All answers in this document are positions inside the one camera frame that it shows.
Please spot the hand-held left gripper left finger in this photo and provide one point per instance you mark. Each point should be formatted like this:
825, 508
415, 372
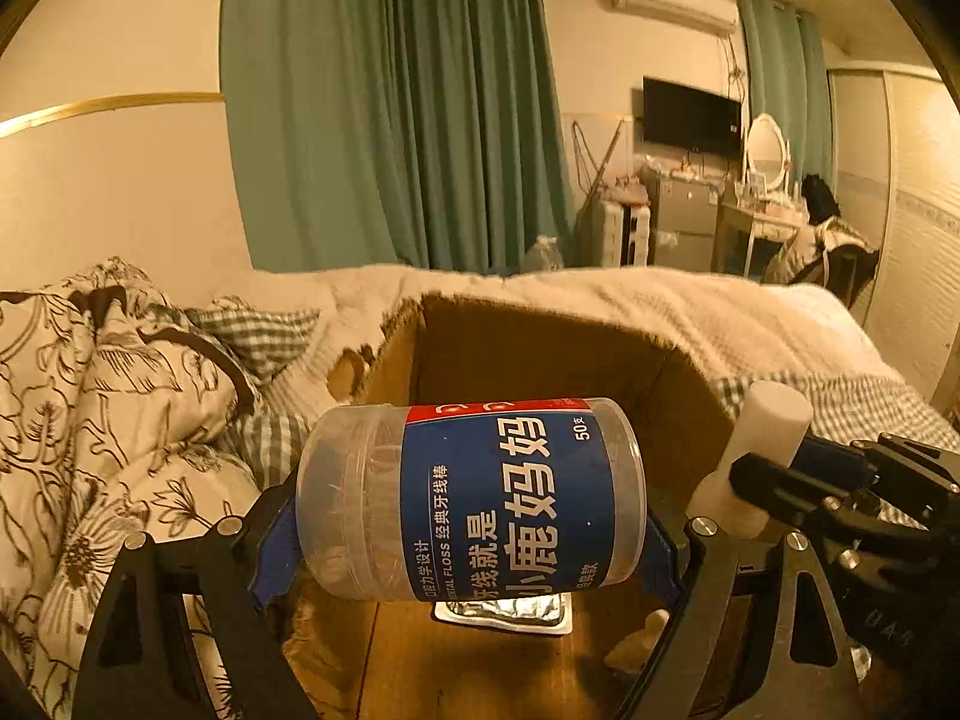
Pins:
277, 551

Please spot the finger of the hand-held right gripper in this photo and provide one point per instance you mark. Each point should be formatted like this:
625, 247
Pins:
772, 484
832, 457

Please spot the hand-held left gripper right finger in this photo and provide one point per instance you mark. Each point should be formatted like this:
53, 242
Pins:
664, 559

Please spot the white plastic bottle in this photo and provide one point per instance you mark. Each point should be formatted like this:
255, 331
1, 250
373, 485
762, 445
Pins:
772, 412

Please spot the clear jar blue label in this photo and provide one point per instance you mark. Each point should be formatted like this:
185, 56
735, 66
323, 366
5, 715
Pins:
480, 495

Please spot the cardboard box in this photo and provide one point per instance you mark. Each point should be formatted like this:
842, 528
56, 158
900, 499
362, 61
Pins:
540, 360

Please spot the silver foil packet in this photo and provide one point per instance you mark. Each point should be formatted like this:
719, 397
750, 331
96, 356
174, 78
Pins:
502, 615

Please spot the white textured blanket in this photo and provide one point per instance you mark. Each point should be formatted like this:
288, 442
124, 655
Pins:
675, 307

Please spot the beige jacket on chair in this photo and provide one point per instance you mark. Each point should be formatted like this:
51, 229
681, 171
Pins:
810, 251

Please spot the checked pillow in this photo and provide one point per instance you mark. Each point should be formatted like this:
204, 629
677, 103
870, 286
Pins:
262, 337

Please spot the floral quilt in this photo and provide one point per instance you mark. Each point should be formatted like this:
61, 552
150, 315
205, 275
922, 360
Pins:
97, 420

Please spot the white dressing table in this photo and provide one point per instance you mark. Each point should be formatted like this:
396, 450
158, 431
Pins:
757, 229

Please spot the white louvred wardrobe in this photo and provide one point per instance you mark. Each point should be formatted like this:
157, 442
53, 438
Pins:
915, 225

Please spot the black bag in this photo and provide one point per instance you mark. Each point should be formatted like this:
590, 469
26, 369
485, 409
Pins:
819, 199

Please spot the small grey fridge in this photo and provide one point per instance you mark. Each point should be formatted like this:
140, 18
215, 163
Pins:
682, 217

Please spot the white suitcase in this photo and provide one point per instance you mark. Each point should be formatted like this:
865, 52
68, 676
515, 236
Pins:
611, 232

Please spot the white oval mirror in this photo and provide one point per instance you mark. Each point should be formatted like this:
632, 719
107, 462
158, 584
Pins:
765, 146

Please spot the large clear water bottle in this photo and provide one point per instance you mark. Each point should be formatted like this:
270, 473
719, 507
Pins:
544, 255

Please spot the wooden broom stick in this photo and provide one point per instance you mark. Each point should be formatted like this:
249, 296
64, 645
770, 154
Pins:
604, 161

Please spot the black television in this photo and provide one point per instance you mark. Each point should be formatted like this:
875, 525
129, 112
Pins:
690, 116

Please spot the narrow green curtain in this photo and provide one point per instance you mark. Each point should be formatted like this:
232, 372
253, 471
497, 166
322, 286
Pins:
787, 82

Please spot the wide green curtain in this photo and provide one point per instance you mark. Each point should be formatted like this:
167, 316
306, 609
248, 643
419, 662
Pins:
390, 112

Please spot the white air conditioner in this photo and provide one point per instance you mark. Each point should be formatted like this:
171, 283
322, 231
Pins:
667, 4

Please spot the small photo frame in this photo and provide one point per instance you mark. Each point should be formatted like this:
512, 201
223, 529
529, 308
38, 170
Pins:
755, 182

